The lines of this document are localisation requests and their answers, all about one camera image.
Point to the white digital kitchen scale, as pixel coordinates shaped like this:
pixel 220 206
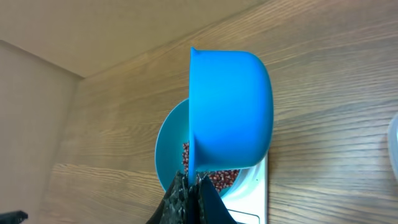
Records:
pixel 247 200

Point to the teal plastic bowl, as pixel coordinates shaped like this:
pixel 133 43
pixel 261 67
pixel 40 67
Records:
pixel 168 148

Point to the blue plastic scoop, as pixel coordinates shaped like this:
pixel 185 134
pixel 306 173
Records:
pixel 230 111

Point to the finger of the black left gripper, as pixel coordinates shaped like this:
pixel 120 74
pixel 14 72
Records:
pixel 16 217

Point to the clear plastic food container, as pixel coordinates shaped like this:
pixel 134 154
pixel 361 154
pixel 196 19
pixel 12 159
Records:
pixel 393 144

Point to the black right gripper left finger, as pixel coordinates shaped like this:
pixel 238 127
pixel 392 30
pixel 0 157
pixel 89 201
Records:
pixel 173 207

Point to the red beans in bowl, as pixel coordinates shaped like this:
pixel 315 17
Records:
pixel 221 179

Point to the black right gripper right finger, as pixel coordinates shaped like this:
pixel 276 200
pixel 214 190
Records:
pixel 210 208

